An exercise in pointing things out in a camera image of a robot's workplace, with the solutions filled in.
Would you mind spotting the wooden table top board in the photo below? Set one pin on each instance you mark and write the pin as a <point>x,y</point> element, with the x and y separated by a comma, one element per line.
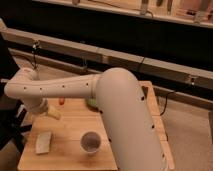
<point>66,153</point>

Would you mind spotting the white sponge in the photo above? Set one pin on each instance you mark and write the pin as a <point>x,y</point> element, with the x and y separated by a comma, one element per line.
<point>43,142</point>

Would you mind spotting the black chair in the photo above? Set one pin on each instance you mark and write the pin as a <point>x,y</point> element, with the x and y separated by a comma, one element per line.
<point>10,120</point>

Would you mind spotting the green ceramic bowl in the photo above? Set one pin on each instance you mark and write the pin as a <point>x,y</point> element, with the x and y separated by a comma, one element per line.
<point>91,102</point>

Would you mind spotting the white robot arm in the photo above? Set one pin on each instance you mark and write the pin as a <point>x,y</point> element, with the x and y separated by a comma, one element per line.
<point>121,101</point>

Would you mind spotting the white paper cup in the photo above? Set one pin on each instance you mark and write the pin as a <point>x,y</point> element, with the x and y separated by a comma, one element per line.
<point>90,142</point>

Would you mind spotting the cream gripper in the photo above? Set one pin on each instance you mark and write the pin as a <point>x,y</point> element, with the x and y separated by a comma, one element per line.
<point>53,112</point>

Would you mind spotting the orange carrot toy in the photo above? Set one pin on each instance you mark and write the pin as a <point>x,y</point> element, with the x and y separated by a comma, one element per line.
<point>61,101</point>

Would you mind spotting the black rectangular block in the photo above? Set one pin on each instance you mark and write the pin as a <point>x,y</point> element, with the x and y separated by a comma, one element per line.
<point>145,92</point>

